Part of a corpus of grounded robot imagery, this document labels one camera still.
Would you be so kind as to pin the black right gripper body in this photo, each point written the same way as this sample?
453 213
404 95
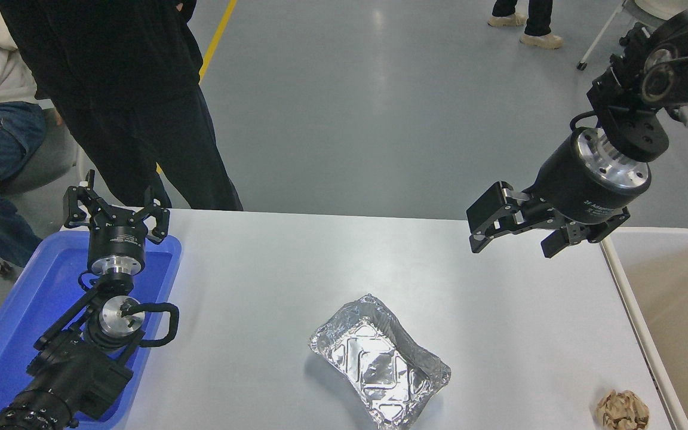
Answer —
571 185

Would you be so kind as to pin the white-legged grey chair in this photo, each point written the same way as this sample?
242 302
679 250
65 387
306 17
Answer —
604 33

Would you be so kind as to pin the crumpled tan paper ball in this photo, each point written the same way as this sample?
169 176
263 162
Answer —
622 411

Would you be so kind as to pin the blue plastic tray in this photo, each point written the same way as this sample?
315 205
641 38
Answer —
15 322

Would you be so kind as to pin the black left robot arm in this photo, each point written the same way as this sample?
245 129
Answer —
75 370

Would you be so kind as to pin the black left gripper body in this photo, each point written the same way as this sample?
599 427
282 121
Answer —
116 239

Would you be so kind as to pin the distant standing person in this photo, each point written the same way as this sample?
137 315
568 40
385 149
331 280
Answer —
538 24

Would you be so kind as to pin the grey chair with casters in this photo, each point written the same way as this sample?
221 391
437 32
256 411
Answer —
45 161

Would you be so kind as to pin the silver foil tray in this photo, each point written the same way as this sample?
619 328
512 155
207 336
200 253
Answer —
380 364

